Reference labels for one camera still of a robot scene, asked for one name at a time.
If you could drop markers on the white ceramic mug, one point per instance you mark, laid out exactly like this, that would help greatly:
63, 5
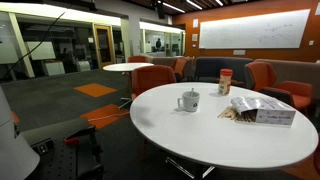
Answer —
187, 103

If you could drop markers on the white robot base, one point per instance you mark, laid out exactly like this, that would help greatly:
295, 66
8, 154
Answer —
17, 159

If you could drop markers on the orange chair behind table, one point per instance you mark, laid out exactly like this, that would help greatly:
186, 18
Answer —
148, 77

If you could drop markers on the orange chair far back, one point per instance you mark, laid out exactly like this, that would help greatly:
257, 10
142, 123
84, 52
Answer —
182, 68

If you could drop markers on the small round white table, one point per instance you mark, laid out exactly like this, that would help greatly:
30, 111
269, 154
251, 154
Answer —
125, 67

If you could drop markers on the dark grey sofa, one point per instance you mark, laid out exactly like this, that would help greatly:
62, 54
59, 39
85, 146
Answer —
210, 67

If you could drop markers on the round white main table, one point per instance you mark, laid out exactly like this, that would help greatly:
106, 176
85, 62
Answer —
205, 138

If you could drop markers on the red-lidded creamer jar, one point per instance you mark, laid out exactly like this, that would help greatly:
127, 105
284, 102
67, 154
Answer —
225, 81

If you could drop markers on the wooden stirrer sticks pile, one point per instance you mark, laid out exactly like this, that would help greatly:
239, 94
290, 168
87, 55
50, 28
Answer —
233, 114

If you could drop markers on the wooden door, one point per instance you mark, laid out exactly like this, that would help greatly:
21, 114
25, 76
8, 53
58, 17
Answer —
104, 45

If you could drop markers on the white coffee stirrer box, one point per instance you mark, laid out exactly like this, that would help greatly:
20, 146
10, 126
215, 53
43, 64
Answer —
263, 110

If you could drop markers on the orange armchair at side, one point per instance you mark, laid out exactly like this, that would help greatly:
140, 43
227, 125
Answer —
261, 77

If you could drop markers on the black robot cart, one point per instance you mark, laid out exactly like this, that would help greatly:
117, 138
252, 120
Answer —
67, 150

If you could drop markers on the wall whiteboard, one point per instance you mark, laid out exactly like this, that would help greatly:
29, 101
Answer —
268, 31

